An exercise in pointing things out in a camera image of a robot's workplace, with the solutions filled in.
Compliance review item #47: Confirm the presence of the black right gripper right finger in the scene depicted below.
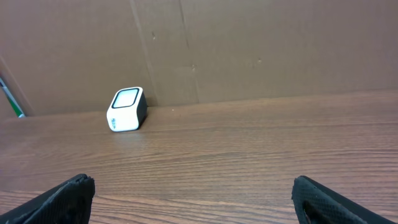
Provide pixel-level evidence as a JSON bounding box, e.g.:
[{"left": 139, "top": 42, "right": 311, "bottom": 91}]
[{"left": 292, "top": 175, "right": 394, "bottom": 224}]

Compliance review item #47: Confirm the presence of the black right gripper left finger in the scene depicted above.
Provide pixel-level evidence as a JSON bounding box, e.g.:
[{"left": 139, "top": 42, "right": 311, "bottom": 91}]
[{"left": 1, "top": 174, "right": 95, "bottom": 224}]

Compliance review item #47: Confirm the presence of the white barcode scanner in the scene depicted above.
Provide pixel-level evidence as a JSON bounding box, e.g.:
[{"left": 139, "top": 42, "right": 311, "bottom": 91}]
[{"left": 106, "top": 86, "right": 147, "bottom": 132}]

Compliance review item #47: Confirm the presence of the brown cardboard backdrop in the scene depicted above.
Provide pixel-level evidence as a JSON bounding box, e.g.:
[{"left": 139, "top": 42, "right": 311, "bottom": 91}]
[{"left": 1, "top": 1, "right": 397, "bottom": 116}]

